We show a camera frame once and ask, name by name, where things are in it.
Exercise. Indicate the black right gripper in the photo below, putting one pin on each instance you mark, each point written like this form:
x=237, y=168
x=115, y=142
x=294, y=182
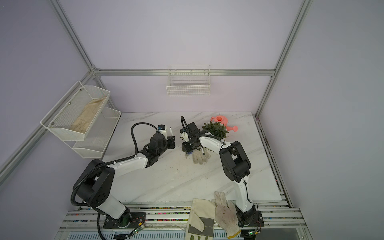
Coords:
x=186, y=148

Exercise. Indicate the pink watering can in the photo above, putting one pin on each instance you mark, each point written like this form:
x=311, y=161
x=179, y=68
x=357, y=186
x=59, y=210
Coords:
x=223, y=121

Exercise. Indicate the potted green plant white pot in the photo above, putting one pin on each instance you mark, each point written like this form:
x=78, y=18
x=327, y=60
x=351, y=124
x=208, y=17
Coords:
x=216, y=129

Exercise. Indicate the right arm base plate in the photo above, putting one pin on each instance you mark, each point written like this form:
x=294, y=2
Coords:
x=251, y=218

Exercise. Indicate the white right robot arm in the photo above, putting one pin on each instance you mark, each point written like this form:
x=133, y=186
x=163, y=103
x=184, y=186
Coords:
x=235, y=163

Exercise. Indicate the white knit glove front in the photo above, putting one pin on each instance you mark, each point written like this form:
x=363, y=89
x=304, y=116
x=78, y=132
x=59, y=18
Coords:
x=226, y=215

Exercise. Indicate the beige leather work glove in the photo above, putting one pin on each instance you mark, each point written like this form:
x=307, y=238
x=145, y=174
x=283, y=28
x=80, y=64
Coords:
x=201, y=220

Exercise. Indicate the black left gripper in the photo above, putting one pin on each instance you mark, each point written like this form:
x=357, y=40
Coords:
x=171, y=141

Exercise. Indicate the lower white mesh shelf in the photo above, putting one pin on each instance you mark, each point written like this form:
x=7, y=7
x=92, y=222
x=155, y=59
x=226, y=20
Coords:
x=99, y=136

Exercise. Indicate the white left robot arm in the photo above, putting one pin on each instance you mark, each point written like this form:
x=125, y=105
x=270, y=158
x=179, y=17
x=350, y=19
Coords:
x=93, y=188

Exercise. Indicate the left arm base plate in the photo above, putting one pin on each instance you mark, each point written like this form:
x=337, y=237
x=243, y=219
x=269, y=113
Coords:
x=126, y=221

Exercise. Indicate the upper white mesh shelf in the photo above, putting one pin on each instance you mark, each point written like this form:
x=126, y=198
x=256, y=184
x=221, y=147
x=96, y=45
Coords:
x=63, y=120

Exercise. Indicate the white wire wall basket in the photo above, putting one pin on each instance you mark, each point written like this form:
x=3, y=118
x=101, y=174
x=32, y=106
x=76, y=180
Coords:
x=188, y=80

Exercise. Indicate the beige cloth in shelf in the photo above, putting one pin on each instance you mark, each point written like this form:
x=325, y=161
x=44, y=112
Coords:
x=84, y=120

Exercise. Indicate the white mesh shelf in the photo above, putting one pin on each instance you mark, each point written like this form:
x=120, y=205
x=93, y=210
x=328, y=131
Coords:
x=63, y=120
x=99, y=136

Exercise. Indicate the white knit glove on table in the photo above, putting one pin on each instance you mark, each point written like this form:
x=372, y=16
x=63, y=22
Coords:
x=198, y=158

